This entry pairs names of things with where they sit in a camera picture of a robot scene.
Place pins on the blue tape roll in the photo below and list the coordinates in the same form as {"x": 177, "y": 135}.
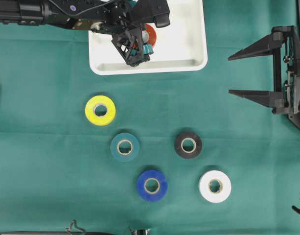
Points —
{"x": 159, "y": 193}

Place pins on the black metal clip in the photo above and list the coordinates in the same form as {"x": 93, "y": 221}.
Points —
{"x": 72, "y": 225}

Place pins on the green tape roll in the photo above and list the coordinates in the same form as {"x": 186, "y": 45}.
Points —
{"x": 115, "y": 144}

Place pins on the red tape roll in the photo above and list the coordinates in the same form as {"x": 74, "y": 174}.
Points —
{"x": 149, "y": 36}

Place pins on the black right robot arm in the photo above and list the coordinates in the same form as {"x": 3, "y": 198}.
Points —
{"x": 299, "y": 122}

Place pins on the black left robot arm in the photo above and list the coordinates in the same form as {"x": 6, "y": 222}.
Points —
{"x": 66, "y": 14}

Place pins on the green table cloth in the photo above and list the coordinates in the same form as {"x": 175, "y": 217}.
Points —
{"x": 56, "y": 166}

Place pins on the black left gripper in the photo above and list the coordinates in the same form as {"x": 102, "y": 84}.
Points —
{"x": 124, "y": 18}

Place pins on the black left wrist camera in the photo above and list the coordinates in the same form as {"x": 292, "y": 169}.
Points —
{"x": 159, "y": 12}

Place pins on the white tape roll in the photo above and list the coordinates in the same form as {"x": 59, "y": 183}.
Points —
{"x": 224, "y": 190}

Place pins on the white plastic tray case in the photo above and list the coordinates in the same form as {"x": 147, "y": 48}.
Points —
{"x": 181, "y": 46}

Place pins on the yellow tape roll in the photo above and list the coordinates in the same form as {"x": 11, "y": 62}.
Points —
{"x": 93, "y": 103}

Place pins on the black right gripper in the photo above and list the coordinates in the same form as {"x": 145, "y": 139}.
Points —
{"x": 284, "y": 44}

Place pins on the black tape roll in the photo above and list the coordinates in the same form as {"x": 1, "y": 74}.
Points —
{"x": 188, "y": 136}

